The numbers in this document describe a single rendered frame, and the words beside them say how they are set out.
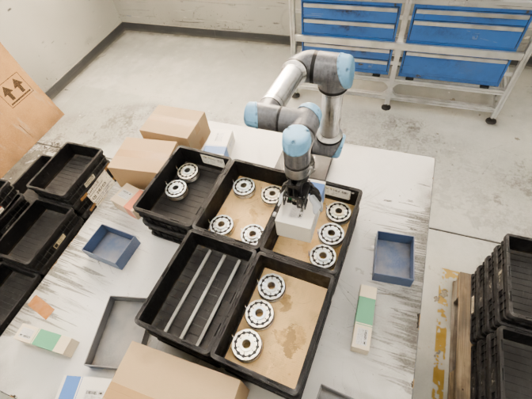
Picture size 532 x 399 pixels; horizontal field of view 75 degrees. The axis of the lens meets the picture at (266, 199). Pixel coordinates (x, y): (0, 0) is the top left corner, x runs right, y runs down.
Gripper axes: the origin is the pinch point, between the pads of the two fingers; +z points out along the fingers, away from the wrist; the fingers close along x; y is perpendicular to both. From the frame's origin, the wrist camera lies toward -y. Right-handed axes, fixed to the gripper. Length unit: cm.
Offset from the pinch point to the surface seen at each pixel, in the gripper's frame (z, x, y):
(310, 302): 27.6, 9.3, 22.5
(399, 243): 40, 38, -19
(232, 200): 27.9, -36.8, -12.8
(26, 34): 52, -316, -157
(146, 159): 25, -88, -23
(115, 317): 40, -67, 48
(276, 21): 89, -109, -281
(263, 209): 27.8, -21.5, -12.0
